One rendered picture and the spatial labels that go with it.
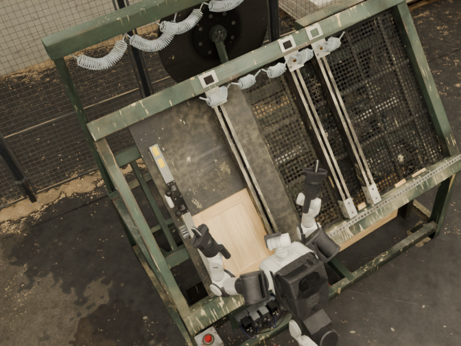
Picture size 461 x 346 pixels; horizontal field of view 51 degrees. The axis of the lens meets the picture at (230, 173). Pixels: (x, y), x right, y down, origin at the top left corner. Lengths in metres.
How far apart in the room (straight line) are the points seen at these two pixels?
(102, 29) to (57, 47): 0.25
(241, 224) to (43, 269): 2.24
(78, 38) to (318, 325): 1.93
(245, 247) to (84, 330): 1.70
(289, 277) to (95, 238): 2.61
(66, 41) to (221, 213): 1.26
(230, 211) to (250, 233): 0.19
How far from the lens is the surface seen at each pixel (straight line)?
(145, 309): 4.04
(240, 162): 2.80
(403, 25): 3.52
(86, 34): 2.77
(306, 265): 2.38
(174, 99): 2.67
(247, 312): 3.02
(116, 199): 3.72
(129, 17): 2.81
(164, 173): 2.70
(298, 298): 2.38
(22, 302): 4.50
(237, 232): 2.89
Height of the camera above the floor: 3.39
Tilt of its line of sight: 45 degrees down
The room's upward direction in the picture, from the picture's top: 10 degrees counter-clockwise
